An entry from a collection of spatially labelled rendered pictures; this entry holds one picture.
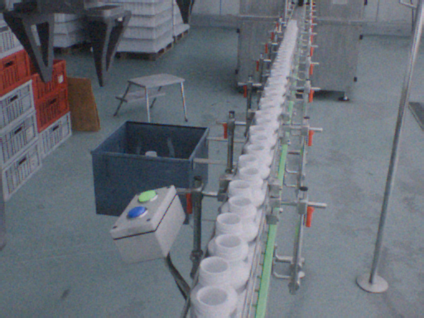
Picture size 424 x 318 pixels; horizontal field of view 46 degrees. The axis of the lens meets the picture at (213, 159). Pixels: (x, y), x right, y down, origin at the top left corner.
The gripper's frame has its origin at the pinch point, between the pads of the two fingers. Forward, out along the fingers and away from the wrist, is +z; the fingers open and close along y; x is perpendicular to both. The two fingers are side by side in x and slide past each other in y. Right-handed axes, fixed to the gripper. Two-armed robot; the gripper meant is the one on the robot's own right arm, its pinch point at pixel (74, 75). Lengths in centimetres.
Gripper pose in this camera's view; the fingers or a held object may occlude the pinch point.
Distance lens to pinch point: 53.9
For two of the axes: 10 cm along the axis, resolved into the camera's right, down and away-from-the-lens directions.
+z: -0.3, 9.2, 3.8
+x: 1.8, -3.7, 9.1
